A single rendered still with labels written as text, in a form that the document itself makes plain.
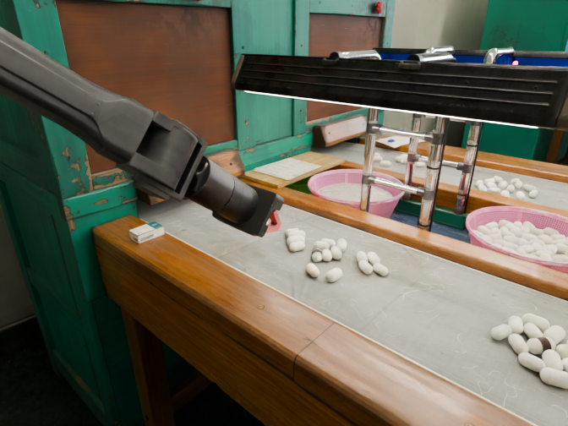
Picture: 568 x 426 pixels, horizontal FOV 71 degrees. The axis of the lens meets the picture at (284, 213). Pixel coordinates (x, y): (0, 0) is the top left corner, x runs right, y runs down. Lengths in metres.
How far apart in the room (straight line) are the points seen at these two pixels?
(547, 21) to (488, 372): 2.93
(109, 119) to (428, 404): 0.46
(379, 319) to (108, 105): 0.48
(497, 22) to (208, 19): 2.65
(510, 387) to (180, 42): 0.92
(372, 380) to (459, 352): 0.16
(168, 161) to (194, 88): 0.62
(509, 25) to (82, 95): 3.20
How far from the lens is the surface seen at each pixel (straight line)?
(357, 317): 0.66
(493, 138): 3.50
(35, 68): 0.44
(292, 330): 0.59
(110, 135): 0.44
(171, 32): 1.03
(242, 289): 0.67
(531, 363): 0.65
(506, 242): 0.98
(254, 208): 0.56
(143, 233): 0.85
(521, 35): 3.41
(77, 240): 0.97
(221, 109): 1.13
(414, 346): 0.63
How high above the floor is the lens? 1.15
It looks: 24 degrees down
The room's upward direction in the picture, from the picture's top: straight up
